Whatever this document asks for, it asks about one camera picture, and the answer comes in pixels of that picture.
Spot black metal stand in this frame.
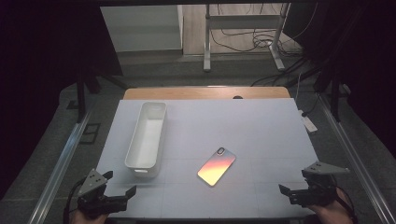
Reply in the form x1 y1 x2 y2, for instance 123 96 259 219
74 71 130 124
312 62 344 122

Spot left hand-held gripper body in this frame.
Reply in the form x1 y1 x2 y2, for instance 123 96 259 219
76 168 129 218

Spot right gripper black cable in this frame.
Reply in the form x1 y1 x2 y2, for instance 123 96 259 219
335 186 359 224

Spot tangle of black floor cables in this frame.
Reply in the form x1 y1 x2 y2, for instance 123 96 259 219
209 3 318 88

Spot power strip black cable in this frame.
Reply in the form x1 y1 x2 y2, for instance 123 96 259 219
301 92 321 118

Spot black curtain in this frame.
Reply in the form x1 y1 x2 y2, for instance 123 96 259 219
286 0 396 157
0 0 124 200

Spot white metal desk frame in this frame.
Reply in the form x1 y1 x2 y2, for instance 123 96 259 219
203 3 292 73

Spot iridescent phone case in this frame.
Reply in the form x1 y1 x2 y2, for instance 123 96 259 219
196 147 237 188

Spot white power strip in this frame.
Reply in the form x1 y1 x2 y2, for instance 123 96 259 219
298 109 318 133

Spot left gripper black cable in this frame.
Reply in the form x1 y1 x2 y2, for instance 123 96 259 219
63 176 87 224

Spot white table mat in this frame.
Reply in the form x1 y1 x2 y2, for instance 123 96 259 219
95 98 319 219

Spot person's right hand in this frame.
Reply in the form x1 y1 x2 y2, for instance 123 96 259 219
306 188 354 224

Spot aluminium floor rail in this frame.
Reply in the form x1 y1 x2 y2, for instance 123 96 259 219
26 108 94 224
317 92 396 224

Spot white plastic bin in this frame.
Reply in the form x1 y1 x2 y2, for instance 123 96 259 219
124 101 168 179

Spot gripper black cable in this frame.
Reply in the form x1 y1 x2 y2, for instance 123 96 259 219
63 176 87 224
335 186 359 224

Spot person's left hand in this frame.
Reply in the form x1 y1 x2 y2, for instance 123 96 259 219
69 208 110 224

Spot white cabinet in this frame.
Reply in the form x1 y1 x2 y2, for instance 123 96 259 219
100 4 185 53

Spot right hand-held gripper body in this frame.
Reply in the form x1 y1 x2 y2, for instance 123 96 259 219
290 161 351 208

